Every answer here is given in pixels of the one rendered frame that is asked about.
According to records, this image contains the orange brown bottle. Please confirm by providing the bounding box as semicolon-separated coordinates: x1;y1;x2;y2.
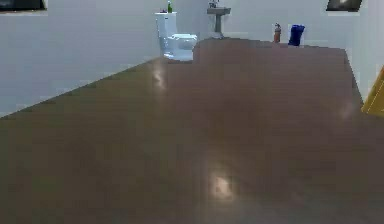
273;22;282;44

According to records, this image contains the blue bin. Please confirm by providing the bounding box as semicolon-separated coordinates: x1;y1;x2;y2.
287;24;306;47

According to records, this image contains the white toilet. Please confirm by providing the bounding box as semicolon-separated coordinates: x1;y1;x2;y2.
154;11;199;62

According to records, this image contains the grey pedestal sink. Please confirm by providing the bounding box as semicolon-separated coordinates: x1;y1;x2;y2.
206;0;232;39

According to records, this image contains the dark framed picture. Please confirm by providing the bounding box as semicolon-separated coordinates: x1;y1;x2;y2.
0;0;47;12
325;0;364;13

